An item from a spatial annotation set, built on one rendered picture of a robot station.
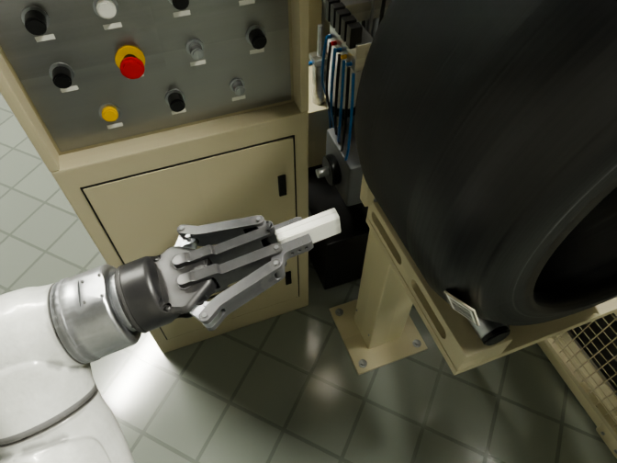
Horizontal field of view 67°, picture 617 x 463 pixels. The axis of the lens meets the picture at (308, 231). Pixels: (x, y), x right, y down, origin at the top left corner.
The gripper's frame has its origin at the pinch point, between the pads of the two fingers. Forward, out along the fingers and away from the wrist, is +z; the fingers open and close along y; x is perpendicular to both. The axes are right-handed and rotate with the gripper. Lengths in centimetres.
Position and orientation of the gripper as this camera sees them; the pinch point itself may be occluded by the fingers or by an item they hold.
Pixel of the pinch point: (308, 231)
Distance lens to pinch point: 50.6
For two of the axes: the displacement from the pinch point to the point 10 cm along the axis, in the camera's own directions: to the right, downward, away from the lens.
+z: 9.3, -3.6, 1.0
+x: 1.3, 5.6, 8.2
